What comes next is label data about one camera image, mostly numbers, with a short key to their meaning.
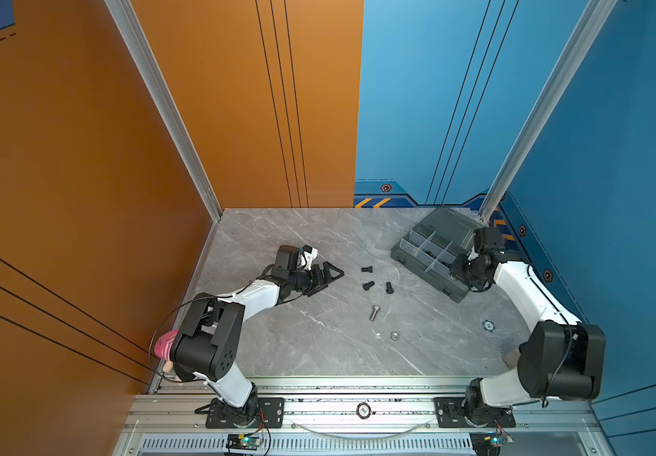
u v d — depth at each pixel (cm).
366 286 97
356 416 74
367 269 101
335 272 83
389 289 96
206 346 46
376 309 91
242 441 71
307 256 85
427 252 103
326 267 81
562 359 41
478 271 65
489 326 89
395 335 87
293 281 76
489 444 70
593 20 70
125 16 70
